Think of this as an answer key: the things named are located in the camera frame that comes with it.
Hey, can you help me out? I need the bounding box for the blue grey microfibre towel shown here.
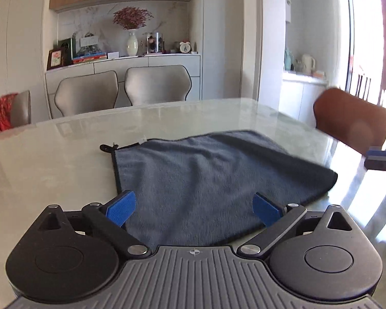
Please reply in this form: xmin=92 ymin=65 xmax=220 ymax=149
xmin=101 ymin=131 xmax=337 ymax=248

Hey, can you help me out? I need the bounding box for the brown leather chair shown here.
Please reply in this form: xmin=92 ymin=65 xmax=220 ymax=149
xmin=313 ymin=88 xmax=386 ymax=155

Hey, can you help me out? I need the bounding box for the white kettle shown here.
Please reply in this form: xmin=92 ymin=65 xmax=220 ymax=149
xmin=301 ymin=54 xmax=316 ymax=75

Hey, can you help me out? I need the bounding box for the grey chair left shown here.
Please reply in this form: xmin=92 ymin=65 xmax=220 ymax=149
xmin=54 ymin=71 xmax=119 ymax=116

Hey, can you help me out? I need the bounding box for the grey chair right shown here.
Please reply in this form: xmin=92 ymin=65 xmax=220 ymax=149
xmin=124 ymin=65 xmax=192 ymax=106

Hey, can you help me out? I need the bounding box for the grey chair with red cloth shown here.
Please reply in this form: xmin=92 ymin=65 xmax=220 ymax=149
xmin=10 ymin=91 xmax=31 ymax=128

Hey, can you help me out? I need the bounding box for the red patterned cloth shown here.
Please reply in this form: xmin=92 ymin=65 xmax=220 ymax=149
xmin=0 ymin=93 xmax=18 ymax=132

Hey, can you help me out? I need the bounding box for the stack of books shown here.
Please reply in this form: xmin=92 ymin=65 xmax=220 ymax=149
xmin=72 ymin=52 xmax=107 ymax=64

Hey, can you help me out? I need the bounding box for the glass jar on sideboard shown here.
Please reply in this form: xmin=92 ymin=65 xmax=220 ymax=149
xmin=145 ymin=31 xmax=164 ymax=54

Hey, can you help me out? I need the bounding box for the small alarm clock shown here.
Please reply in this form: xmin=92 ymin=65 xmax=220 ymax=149
xmin=179 ymin=41 xmax=192 ymax=54

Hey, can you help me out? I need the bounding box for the white vase with red flowers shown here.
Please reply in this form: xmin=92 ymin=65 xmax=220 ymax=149
xmin=113 ymin=6 xmax=153 ymax=57

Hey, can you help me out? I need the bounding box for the dark picture frame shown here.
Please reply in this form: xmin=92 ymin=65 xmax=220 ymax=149
xmin=47 ymin=48 xmax=65 ymax=71

